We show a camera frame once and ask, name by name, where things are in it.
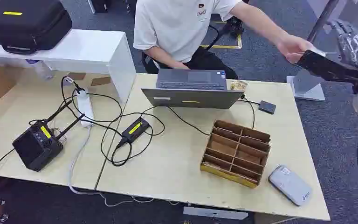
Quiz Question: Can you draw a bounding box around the black laptop charging cable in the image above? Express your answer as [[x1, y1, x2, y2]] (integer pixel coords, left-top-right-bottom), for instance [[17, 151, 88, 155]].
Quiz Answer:
[[111, 94, 257, 164]]

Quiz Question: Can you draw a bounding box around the person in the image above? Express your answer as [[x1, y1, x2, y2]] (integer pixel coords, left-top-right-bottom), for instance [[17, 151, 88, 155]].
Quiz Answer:
[[132, 0, 315, 79]]

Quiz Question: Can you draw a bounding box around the black router cable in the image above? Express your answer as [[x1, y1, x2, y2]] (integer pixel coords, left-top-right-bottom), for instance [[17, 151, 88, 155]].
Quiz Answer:
[[0, 148, 15, 183]]

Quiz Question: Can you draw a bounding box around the grey white pouch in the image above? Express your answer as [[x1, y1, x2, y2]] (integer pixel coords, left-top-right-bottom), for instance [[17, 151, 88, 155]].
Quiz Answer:
[[268, 164, 313, 207]]

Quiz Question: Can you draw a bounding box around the black power adapter yellow label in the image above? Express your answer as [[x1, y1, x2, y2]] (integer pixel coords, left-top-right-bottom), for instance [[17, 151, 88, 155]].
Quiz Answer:
[[121, 117, 151, 144]]

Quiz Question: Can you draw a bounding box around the white power strip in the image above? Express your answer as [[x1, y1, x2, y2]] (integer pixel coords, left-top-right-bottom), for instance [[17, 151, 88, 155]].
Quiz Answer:
[[75, 90, 96, 128]]

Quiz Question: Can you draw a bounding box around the black router with antennas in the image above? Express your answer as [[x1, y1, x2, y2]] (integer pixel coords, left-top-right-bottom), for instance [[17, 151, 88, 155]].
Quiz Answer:
[[12, 100, 85, 172]]

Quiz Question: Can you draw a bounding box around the small black hub box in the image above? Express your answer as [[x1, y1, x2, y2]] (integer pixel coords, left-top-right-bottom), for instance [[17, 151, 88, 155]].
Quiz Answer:
[[258, 100, 277, 115]]

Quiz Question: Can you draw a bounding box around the black storage box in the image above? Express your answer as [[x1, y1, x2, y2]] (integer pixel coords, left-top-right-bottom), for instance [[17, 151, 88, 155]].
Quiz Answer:
[[88, 0, 112, 14]]

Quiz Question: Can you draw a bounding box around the white power strip cable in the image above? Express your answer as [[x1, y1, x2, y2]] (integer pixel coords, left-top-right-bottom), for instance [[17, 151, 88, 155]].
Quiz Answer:
[[67, 125, 180, 208]]

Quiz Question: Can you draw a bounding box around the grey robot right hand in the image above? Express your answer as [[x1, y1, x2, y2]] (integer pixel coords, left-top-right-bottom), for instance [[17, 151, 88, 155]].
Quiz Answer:
[[329, 18, 358, 68]]

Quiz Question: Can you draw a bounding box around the person's right hand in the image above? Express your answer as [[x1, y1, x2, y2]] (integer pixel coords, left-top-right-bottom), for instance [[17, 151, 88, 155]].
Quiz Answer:
[[172, 61, 191, 70]]

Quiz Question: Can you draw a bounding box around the grey laptop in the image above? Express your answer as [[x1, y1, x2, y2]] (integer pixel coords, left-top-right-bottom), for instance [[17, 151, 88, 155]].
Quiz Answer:
[[141, 68, 245, 109]]

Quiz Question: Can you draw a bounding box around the person's left hand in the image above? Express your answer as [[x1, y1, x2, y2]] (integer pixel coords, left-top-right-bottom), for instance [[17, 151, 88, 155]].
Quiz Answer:
[[276, 35, 315, 64]]

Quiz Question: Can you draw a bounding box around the white bracket under desk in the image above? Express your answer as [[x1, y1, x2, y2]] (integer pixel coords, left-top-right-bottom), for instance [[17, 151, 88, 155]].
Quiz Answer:
[[183, 206, 249, 221]]

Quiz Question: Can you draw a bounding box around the wooden card sorting box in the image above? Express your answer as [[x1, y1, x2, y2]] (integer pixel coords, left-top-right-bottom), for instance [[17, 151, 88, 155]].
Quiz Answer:
[[200, 119, 272, 189]]

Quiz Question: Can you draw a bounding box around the chrome stanchion pole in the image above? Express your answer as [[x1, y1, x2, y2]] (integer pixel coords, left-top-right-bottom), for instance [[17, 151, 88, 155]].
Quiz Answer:
[[307, 0, 342, 44]]

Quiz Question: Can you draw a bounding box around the brown tape patch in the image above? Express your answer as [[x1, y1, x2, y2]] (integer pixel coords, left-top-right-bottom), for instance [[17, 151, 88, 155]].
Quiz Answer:
[[91, 77, 112, 86], [68, 72, 86, 81]]

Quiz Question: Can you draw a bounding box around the white desk shelf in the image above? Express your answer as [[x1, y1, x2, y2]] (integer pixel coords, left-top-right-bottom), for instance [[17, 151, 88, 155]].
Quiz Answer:
[[0, 28, 137, 104]]

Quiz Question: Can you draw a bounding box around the black office chair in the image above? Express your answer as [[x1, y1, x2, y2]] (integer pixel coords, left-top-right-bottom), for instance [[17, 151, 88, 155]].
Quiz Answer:
[[141, 24, 245, 75]]

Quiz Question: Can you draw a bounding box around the black adapter mains cable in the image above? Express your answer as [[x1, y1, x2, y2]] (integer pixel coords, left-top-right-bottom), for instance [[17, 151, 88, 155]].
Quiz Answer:
[[60, 76, 134, 168]]

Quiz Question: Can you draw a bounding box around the black tripod stand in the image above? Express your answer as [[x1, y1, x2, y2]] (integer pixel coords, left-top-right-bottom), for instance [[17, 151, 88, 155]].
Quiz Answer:
[[227, 16, 245, 38]]

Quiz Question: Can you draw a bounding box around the clear plastic water bottle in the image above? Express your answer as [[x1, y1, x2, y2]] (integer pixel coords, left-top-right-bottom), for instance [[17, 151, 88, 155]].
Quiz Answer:
[[26, 59, 55, 80]]

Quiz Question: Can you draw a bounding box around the black case with yellow label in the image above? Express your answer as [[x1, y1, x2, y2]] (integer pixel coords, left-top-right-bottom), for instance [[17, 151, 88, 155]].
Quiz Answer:
[[0, 0, 73, 56]]

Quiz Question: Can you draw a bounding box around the white kiosk stand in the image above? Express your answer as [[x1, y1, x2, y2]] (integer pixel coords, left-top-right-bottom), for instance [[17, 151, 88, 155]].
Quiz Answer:
[[286, 0, 358, 102]]

